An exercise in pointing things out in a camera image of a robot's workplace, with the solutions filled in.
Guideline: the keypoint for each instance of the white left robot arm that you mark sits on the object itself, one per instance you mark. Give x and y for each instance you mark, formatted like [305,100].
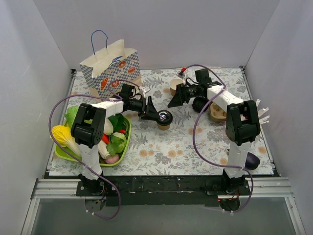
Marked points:
[88,129]

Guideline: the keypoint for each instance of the floral table mat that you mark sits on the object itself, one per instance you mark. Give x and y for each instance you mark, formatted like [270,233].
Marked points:
[152,151]

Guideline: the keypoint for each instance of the purple eggplant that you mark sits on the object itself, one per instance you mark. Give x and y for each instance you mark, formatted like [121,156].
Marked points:
[252,161]

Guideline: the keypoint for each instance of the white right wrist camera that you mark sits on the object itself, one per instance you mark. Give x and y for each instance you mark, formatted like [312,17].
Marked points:
[181,74]

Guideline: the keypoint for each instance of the black plastic cup lid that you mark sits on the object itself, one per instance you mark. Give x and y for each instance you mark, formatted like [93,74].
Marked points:
[165,118]

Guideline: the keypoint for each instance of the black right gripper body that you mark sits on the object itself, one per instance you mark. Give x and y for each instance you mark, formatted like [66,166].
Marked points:
[180,93]

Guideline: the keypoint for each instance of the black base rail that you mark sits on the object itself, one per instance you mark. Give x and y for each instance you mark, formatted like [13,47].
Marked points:
[162,190]

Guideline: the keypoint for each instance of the white radish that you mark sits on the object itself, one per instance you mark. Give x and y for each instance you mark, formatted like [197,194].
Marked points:
[108,127]

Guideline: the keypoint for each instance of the green leafy vegetable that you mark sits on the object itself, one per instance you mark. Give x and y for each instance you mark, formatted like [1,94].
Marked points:
[117,122]

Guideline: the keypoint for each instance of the brown cardboard cup carrier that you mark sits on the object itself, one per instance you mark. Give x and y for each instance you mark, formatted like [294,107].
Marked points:
[217,113]

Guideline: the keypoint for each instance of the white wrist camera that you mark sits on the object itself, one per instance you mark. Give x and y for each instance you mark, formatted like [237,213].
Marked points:
[144,90]
[181,74]

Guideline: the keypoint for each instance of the green lettuce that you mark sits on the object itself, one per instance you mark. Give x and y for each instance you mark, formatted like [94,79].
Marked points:
[70,115]

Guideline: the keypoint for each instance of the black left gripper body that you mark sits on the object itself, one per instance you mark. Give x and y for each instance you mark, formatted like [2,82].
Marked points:
[145,107]

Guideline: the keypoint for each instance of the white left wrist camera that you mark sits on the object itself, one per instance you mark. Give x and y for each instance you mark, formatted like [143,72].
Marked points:
[144,90]

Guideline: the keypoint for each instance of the red chili pepper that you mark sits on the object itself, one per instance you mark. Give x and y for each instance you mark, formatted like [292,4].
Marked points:
[105,139]

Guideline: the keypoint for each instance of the green vegetable basket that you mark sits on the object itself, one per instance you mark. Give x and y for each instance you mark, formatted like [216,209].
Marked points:
[103,153]

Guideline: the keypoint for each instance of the yellow corn toy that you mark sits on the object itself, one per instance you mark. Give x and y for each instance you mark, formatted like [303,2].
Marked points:
[64,138]

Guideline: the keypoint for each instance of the brown paper coffee cup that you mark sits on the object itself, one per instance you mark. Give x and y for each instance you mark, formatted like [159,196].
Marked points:
[164,126]

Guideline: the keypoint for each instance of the blue checkered paper bag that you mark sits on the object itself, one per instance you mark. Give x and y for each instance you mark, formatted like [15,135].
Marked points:
[105,69]

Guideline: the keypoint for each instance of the green cabbage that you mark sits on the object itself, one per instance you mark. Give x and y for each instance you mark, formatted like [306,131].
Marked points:
[117,143]

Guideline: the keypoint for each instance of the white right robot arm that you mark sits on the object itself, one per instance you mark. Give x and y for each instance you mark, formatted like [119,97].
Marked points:
[242,123]

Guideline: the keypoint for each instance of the pink onion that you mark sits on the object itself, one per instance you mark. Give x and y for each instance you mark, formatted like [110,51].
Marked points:
[112,159]

